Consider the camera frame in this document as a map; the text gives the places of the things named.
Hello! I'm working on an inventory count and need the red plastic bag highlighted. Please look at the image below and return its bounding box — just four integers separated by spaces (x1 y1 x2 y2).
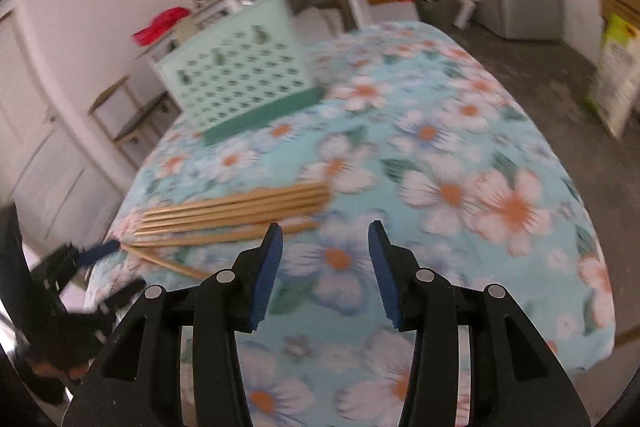
132 7 191 46

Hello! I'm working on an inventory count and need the white and yellow sack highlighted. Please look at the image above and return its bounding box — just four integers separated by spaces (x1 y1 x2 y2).
585 14 640 140

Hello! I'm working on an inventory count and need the dark green bag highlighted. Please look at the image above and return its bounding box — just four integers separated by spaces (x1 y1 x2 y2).
417 0 458 26

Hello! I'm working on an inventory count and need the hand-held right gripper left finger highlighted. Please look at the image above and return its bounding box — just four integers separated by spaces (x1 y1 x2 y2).
62 223 284 427

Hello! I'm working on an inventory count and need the mint green utensil holder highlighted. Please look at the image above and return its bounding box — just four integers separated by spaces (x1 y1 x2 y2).
157 0 326 145

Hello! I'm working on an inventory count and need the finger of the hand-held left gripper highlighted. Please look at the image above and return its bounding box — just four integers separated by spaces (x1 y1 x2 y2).
92 279 147 315
32 241 121 288

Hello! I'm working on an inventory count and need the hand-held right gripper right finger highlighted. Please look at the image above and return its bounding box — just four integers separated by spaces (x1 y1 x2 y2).
368 220 591 427

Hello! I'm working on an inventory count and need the bundle of wooden chopsticks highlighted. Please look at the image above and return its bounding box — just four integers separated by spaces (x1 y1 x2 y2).
122 184 332 280

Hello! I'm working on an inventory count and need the white panel door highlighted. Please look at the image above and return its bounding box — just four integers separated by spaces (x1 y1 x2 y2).
0 7 126 253

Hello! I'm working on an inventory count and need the floral blue blanket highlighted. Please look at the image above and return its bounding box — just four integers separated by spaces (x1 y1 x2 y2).
82 21 616 427

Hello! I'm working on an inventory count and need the wooden chair with dark seat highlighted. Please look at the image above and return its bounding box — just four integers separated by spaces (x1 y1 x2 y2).
89 76 178 158

